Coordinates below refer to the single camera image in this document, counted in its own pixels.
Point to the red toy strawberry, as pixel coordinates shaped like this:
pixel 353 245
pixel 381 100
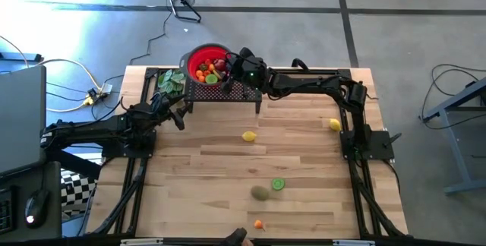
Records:
pixel 203 67

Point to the yellow plug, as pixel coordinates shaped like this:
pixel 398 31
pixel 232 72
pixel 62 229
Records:
pixel 88 101

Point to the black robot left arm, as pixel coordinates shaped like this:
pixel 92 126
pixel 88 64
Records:
pixel 98 132

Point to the brown whole toy kiwi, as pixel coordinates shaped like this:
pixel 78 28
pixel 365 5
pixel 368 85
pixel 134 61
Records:
pixel 259 193

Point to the green lime slice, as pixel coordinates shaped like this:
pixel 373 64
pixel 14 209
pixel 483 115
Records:
pixel 211 79

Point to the black diagonal beam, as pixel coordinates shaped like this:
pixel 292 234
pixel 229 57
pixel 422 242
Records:
pixel 72 161

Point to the black desk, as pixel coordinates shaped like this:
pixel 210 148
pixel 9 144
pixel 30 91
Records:
pixel 55 200

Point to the black perforated metal shelf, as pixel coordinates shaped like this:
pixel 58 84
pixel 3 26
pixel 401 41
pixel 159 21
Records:
pixel 212 93

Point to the black-white checkerboard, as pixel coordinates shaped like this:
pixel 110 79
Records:
pixel 76 189

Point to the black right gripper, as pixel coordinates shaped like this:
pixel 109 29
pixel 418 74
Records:
pixel 250 71

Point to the green potted plant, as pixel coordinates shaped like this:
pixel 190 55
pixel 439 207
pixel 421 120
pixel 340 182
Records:
pixel 169 84

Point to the green toy kiwi half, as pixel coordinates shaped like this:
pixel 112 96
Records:
pixel 278 183

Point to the dark flat floor bar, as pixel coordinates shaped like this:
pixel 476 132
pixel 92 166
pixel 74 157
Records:
pixel 19 57

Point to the black handheld object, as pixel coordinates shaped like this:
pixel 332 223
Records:
pixel 236 237

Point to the red collapsible colander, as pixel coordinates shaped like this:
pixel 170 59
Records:
pixel 192 58

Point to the black keyboard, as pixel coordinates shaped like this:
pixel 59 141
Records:
pixel 5 212

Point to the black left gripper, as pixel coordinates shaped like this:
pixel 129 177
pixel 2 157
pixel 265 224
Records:
pixel 161 113

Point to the black computer mouse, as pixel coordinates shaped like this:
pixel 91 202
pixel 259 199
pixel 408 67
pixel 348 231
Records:
pixel 36 208

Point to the small orange toy peach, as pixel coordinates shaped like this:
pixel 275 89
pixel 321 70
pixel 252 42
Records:
pixel 211 67

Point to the grey-blue table frame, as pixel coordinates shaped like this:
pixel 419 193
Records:
pixel 454 147

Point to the silver bracket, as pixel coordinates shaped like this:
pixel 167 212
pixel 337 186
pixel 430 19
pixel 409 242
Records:
pixel 140 242
pixel 353 243

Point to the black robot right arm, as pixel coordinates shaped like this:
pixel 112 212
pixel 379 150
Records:
pixel 353 98

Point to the dark red toy pomegranate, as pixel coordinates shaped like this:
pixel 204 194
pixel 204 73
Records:
pixel 219 64

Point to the black aluminium table frame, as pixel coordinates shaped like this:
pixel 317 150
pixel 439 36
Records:
pixel 150 72

